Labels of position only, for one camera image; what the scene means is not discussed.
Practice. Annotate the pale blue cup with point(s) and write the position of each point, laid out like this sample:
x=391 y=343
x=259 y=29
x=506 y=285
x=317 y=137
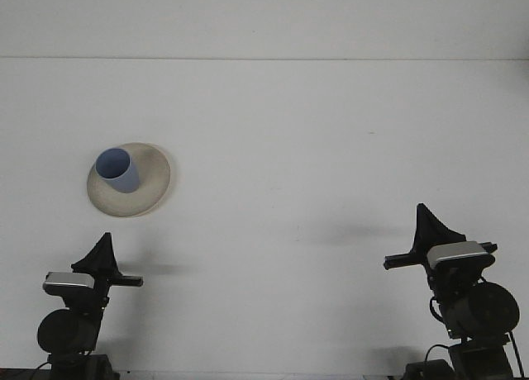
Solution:
x=124 y=181

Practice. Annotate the pale round plate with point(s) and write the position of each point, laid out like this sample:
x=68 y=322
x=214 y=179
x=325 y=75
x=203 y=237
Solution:
x=153 y=181

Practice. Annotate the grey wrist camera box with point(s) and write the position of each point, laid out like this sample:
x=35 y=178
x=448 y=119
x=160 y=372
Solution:
x=454 y=252
x=67 y=283

